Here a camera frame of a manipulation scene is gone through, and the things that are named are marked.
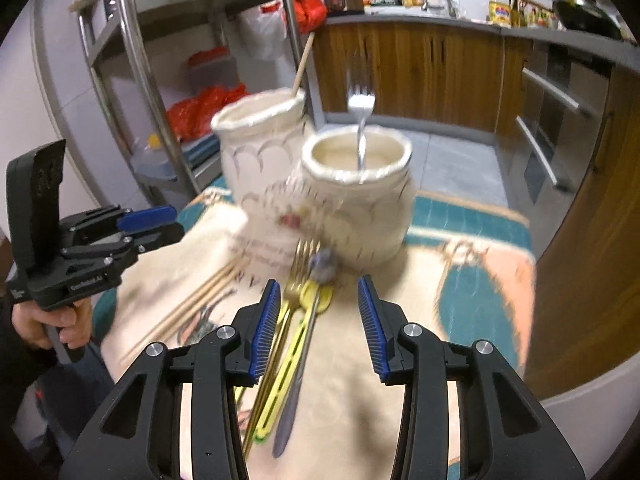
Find silver metal fork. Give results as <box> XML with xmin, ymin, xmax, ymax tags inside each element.
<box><xmin>346</xmin><ymin>67</ymin><xmax>376</xmax><ymax>171</ymax></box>

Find white floral ceramic jar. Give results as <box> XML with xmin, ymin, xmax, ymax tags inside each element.
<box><xmin>300</xmin><ymin>127</ymin><xmax>413</xmax><ymax>268</ymax></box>

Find person's blue jeans leg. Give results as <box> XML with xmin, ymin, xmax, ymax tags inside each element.
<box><xmin>12</xmin><ymin>355</ymin><xmax>118</xmax><ymax>463</ymax></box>

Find black wok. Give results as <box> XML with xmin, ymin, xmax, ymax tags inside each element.
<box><xmin>552</xmin><ymin>0</ymin><xmax>623</xmax><ymax>41</ymax></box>

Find metal shelf rack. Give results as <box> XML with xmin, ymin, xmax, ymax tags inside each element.
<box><xmin>75</xmin><ymin>0</ymin><xmax>323</xmax><ymax>196</ymax></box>

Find gold metal fork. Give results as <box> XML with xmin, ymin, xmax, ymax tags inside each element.
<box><xmin>242</xmin><ymin>239</ymin><xmax>321</xmax><ymax>461</ymax></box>

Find white plastic bag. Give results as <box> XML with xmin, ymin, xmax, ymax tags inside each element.
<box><xmin>240</xmin><ymin>2</ymin><xmax>288</xmax><ymax>63</ymax></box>

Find wooden side panel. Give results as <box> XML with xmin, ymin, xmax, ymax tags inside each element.
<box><xmin>525</xmin><ymin>65</ymin><xmax>640</xmax><ymax>401</ymax></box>

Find yellow cooking oil bottle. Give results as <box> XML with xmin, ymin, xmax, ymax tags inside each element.
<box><xmin>487</xmin><ymin>0</ymin><xmax>513</xmax><ymax>28</ymax></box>

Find clear yellow cap container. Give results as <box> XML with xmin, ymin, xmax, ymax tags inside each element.
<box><xmin>132</xmin><ymin>132</ymin><xmax>181</xmax><ymax>181</ymax></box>

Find row of condiment bottles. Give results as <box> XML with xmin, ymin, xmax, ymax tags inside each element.
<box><xmin>510</xmin><ymin>0</ymin><xmax>558</xmax><ymax>30</ymax></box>

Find wooden chopstick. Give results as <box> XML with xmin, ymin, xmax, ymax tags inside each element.
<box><xmin>132</xmin><ymin>265</ymin><xmax>241</xmax><ymax>357</ymax></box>
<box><xmin>117</xmin><ymin>259</ymin><xmax>241</xmax><ymax>363</ymax></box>
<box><xmin>291</xmin><ymin>32</ymin><xmax>316</xmax><ymax>101</ymax></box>
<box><xmin>147</xmin><ymin>270</ymin><xmax>243</xmax><ymax>348</ymax></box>

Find person's left hand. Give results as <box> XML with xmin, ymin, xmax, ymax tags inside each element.
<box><xmin>11</xmin><ymin>302</ymin><xmax>95</xmax><ymax>352</ymax></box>

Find white floral porcelain bowl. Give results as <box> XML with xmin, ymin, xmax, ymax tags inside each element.
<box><xmin>210</xmin><ymin>87</ymin><xmax>313</xmax><ymax>261</ymax></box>

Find yellow plastic spoon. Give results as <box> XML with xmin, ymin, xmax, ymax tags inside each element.
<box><xmin>252</xmin><ymin>280</ymin><xmax>335</xmax><ymax>443</ymax></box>

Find wooden kitchen cabinet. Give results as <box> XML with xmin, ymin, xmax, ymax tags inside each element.
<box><xmin>312</xmin><ymin>22</ymin><xmax>506</xmax><ymax>133</ymax></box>

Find person's left forearm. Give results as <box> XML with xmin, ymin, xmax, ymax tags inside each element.
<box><xmin>0</xmin><ymin>292</ymin><xmax>58</xmax><ymax>411</ymax></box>

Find stainless steel oven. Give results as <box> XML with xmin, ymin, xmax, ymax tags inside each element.
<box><xmin>515</xmin><ymin>42</ymin><xmax>613</xmax><ymax>206</ymax></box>

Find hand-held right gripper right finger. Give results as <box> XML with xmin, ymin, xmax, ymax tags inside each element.
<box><xmin>357</xmin><ymin>275</ymin><xmax>586</xmax><ymax>480</ymax></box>

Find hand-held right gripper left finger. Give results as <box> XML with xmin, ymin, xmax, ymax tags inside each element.
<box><xmin>57</xmin><ymin>280</ymin><xmax>283</xmax><ymax>480</ymax></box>

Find printed horse tablecloth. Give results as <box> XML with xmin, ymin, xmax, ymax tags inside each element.
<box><xmin>92</xmin><ymin>187</ymin><xmax>538</xmax><ymax>480</ymax></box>

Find red lid plastic container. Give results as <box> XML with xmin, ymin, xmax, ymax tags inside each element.
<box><xmin>187</xmin><ymin>47</ymin><xmax>238</xmax><ymax>91</ymax></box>

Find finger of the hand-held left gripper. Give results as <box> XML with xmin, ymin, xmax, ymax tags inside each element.
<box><xmin>65</xmin><ymin>205</ymin><xmax>177</xmax><ymax>235</ymax></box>
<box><xmin>61</xmin><ymin>221</ymin><xmax>187</xmax><ymax>267</ymax></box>

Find blue flat boxes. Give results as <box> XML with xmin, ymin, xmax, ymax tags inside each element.
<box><xmin>186</xmin><ymin>139</ymin><xmax>222</xmax><ymax>170</ymax></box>

